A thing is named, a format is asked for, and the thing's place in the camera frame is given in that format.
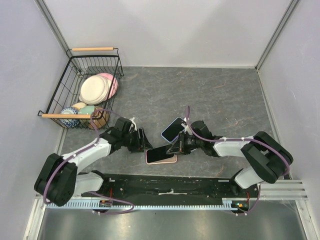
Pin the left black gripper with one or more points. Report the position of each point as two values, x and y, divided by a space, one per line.
141 143

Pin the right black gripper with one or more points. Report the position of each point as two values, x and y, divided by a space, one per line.
179 145

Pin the pink phone case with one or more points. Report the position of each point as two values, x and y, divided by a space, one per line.
157 157

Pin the white phone black screen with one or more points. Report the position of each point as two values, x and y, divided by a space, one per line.
164 148

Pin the blue phone black screen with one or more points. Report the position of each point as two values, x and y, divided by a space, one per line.
172 130

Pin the light blue phone case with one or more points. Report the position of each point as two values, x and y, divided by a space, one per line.
166 138

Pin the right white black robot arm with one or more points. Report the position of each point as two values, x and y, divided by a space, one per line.
267 159

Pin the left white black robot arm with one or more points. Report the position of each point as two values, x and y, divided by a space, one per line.
60 177

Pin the brown cup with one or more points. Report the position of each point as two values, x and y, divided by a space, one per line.
99 118

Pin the pink plate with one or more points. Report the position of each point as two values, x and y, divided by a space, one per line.
113 84

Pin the green cup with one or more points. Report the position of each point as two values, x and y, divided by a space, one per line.
86 110

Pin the cream plate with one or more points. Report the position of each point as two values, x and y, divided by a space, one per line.
94 90

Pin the blue patterned bowl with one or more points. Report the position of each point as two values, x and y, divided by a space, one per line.
69 122

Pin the cream small bowl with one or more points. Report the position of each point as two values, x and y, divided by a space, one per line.
79 105

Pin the grey cable duct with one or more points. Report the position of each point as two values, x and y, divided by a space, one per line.
99 205

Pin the black wire basket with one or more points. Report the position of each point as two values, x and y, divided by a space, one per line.
82 64

